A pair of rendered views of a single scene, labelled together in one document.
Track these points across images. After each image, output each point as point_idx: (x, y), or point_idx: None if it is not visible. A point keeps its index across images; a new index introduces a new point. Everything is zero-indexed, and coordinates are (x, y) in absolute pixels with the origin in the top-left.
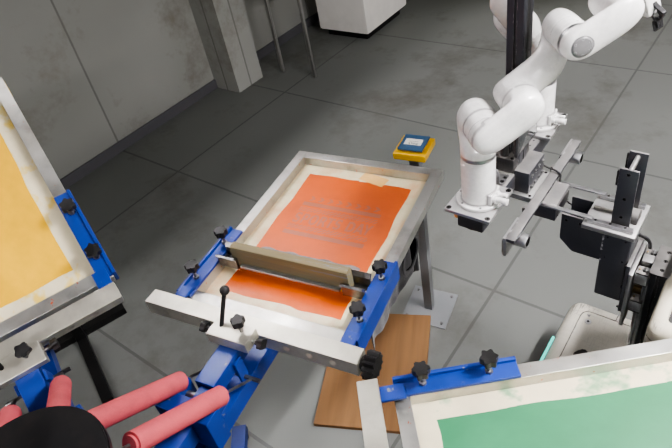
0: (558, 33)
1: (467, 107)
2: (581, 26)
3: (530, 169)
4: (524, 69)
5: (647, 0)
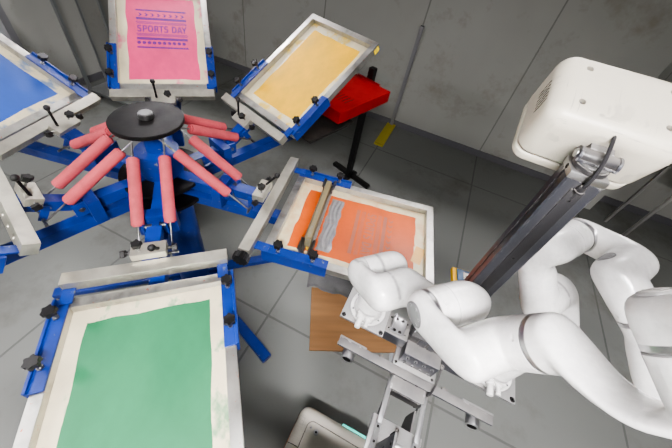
0: (428, 287)
1: (387, 253)
2: (426, 301)
3: (411, 354)
4: (416, 282)
5: None
